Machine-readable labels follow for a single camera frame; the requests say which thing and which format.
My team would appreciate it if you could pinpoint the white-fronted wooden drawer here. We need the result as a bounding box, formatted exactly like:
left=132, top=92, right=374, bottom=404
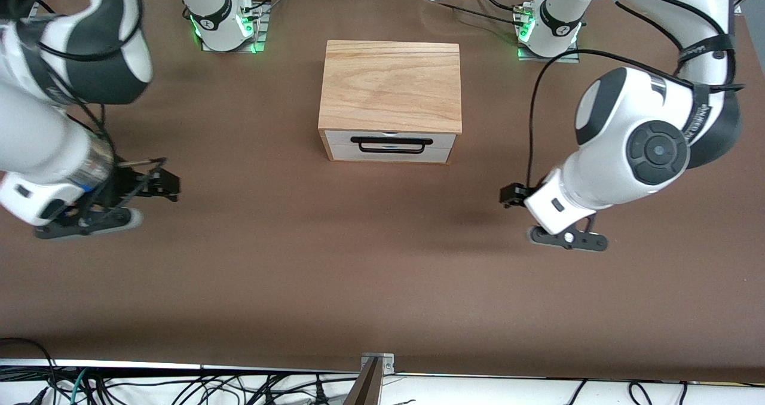
left=325, top=130, right=454, bottom=162

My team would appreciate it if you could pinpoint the wooden drawer cabinet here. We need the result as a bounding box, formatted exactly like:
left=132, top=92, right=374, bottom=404
left=317, top=40, right=464, bottom=165

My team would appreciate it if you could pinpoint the aluminium table edge strip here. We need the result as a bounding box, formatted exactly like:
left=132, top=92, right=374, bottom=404
left=0, top=359, right=363, bottom=375

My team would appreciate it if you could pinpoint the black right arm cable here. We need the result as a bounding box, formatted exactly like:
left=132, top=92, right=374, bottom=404
left=33, top=0, right=169, bottom=216

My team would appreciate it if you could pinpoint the black metal drawer handle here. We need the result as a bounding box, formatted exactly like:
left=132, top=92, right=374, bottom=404
left=350, top=135, right=434, bottom=155

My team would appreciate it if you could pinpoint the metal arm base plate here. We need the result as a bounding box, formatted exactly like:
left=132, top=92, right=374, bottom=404
left=516, top=38, right=581, bottom=65
left=199, top=0, right=273, bottom=54

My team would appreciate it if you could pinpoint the teal floor cable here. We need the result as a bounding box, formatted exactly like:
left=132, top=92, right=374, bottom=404
left=68, top=368, right=91, bottom=405

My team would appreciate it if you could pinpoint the grey metal mount bracket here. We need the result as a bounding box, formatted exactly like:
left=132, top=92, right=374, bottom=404
left=361, top=352, right=396, bottom=376

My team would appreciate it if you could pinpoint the dark camera mount pole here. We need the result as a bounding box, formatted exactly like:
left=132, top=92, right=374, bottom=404
left=343, top=357, right=383, bottom=405

